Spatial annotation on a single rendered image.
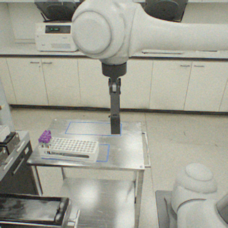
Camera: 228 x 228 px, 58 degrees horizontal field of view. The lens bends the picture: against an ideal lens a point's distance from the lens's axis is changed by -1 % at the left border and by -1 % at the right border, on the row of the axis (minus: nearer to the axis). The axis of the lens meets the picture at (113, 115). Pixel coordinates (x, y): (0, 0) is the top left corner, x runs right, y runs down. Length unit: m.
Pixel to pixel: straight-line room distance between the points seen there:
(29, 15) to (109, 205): 3.07
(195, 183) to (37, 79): 2.79
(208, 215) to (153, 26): 0.55
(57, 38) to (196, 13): 2.02
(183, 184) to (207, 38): 0.55
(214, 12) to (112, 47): 3.30
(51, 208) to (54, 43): 2.40
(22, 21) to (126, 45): 3.48
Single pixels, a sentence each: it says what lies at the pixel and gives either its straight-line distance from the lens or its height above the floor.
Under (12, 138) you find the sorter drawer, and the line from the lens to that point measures 1.41.
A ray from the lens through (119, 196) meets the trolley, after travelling 1.63.
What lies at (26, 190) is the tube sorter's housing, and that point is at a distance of 1.66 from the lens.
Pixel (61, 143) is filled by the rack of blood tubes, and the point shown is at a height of 0.88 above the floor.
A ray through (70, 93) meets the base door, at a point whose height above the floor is 0.30.
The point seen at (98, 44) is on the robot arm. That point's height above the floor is 1.48.
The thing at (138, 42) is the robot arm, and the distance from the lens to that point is 0.42.
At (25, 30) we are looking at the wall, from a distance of 3.85.
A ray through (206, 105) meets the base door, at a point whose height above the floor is 0.18.
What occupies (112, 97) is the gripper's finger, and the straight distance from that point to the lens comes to 0.59.
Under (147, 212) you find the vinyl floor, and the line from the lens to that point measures 1.92.
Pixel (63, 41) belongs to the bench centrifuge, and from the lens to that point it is 2.98.
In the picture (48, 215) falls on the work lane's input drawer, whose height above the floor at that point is 0.80.
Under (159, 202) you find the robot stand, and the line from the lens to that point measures 1.09.
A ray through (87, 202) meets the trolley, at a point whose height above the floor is 0.28.
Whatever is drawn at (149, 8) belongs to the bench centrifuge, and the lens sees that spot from 3.17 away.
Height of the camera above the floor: 1.55
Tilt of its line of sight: 30 degrees down
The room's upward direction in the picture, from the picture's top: straight up
